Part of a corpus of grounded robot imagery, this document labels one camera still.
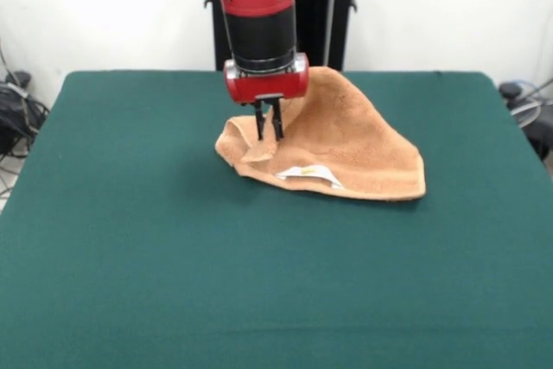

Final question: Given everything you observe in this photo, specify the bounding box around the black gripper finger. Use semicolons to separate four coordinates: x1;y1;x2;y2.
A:
270;99;286;142
253;101;268;142

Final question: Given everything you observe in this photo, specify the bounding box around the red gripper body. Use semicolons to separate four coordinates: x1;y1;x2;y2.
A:
222;52;310;106

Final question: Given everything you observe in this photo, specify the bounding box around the orange terry towel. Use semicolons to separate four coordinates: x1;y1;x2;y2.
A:
214;65;428;204

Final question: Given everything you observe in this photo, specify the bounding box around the dark green table cloth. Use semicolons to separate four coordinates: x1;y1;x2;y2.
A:
0;69;553;369

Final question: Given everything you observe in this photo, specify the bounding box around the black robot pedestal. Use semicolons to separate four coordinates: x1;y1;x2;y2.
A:
202;0;359;72

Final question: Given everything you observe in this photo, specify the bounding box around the black cable bundle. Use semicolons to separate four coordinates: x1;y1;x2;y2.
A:
0;69;51;161

